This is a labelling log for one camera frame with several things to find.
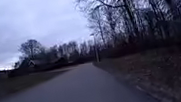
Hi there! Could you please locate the distant row of trees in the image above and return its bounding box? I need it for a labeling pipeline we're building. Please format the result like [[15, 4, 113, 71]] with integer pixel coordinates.
[[17, 31, 96, 72]]

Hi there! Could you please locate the grey asphalt path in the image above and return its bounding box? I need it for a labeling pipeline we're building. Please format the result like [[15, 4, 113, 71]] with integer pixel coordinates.
[[0, 53, 162, 102]]

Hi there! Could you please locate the house with pale gable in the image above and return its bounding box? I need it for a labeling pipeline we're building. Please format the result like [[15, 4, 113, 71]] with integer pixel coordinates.
[[14, 56, 49, 76]]

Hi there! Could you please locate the row of tall bare trees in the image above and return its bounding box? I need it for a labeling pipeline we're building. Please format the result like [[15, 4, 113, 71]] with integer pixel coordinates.
[[71, 0, 181, 64]]

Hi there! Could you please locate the grass verge with leaves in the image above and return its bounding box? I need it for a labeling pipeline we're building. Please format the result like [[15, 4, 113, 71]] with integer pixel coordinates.
[[91, 44, 181, 102]]

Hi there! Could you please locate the dark grass field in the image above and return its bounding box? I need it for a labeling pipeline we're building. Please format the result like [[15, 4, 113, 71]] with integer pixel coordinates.
[[0, 65, 82, 102]]

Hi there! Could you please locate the pale lamp post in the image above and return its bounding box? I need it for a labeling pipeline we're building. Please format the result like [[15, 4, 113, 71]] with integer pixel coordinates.
[[89, 32, 100, 64]]

